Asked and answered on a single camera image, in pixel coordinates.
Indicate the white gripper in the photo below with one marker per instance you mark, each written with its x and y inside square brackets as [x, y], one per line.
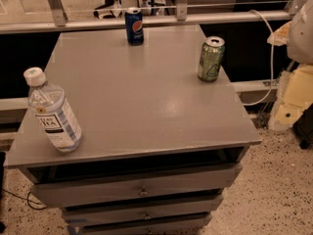
[301, 33]

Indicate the green soda can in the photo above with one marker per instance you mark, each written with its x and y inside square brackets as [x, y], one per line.
[212, 52]

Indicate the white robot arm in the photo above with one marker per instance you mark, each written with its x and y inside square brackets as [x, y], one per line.
[300, 43]

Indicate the blue Pepsi can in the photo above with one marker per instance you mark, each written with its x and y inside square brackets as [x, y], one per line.
[134, 26]

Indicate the clear plastic tea bottle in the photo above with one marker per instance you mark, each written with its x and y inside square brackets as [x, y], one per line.
[50, 106]

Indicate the grey drawer cabinet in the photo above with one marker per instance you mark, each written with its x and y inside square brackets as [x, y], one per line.
[141, 109]

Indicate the middle grey drawer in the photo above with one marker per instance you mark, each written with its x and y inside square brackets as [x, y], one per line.
[143, 210]

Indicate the grey drawer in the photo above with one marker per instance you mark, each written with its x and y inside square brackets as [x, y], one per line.
[136, 186]
[143, 210]
[146, 227]

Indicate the bottom grey drawer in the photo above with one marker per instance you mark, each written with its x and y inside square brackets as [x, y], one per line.
[146, 227]

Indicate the black office chair base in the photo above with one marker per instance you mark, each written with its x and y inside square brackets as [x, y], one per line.
[106, 7]

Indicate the top grey drawer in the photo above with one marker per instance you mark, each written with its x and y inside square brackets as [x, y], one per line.
[136, 186]

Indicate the metal railing frame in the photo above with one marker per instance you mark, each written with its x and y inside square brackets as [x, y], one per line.
[21, 16]

